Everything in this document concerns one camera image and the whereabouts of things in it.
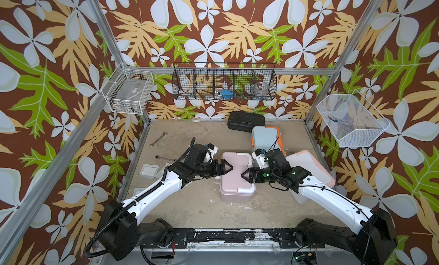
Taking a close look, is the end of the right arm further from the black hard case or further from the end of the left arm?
the black hard case

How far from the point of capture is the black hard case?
3.72ft

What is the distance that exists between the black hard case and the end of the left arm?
1.51ft

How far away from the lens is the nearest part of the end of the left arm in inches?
22.8
